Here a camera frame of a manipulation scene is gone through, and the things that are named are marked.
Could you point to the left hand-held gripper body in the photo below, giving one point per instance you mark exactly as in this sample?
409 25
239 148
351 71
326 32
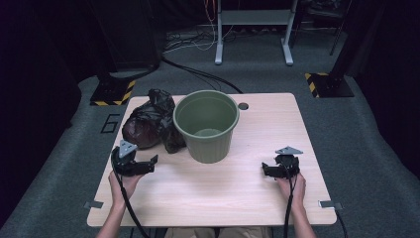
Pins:
127 162

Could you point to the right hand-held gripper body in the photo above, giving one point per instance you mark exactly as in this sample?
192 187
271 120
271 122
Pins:
288 162

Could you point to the black plastic garbage bag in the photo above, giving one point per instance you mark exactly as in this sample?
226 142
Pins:
145 124

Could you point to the green plastic bucket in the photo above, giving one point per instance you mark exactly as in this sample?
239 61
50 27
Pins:
211 148

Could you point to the person's left hand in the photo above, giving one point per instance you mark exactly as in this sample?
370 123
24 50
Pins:
127 186

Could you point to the person's right hand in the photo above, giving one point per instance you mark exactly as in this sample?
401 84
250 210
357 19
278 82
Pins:
297 190

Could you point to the black yellow striped stand base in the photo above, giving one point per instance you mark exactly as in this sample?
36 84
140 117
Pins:
112 92
330 85

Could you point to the person's beige shorts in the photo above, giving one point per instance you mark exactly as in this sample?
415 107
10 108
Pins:
218 233

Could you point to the dark curtain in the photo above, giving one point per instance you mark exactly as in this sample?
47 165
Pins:
36 66
389 82

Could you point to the grey metal table bracket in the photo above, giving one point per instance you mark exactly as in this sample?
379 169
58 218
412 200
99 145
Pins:
93 205
329 204

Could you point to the black stand post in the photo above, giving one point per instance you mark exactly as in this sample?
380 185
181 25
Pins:
346 43
128 36

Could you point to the white metal desk frame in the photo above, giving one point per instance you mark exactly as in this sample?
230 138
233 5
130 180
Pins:
254 16

